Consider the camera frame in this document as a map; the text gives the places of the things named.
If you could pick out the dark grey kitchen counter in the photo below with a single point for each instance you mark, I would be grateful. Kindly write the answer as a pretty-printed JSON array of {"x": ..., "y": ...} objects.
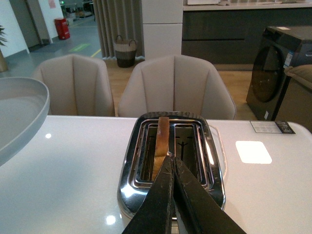
[{"x": 231, "y": 34}]

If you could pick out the black front-load washing machine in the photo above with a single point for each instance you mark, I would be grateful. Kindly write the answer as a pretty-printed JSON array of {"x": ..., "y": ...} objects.
[{"x": 280, "y": 48}]

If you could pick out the brown bread slice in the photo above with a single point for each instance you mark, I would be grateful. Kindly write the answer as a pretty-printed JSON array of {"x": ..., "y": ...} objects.
[{"x": 162, "y": 144}]

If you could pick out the grey pleated curtain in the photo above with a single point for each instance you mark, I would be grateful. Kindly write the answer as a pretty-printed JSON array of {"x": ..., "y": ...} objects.
[{"x": 118, "y": 17}]

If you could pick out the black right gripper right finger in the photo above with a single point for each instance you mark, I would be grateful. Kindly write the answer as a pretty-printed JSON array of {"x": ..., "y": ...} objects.
[{"x": 196, "y": 210}]

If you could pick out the black white label sticker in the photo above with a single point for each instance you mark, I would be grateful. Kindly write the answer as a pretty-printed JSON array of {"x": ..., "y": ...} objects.
[{"x": 273, "y": 127}]

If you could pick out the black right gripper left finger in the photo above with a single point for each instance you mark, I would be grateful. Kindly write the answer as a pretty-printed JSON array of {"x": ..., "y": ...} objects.
[{"x": 155, "y": 214}]

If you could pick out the white tall cabinet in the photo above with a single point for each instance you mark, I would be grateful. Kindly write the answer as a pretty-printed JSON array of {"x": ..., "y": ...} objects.
[{"x": 162, "y": 27}]

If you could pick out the blue round plate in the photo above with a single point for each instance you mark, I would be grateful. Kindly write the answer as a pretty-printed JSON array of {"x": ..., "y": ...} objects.
[{"x": 24, "y": 105}]

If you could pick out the beige chair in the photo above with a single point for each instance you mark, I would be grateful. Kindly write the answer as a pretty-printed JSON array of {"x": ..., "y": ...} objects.
[
  {"x": 78, "y": 86},
  {"x": 177, "y": 83}
]

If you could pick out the woven laundry basket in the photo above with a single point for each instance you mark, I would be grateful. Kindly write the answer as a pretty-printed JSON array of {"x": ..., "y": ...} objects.
[{"x": 125, "y": 51}]

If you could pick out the beige chair left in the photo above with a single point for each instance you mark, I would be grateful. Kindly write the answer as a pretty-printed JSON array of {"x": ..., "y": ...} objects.
[{"x": 78, "y": 86}]

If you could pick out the beige cushion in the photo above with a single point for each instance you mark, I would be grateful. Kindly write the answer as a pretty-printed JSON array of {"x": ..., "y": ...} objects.
[{"x": 302, "y": 74}]

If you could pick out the beige chair right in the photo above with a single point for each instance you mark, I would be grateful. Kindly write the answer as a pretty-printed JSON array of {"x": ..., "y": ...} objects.
[{"x": 177, "y": 83}]

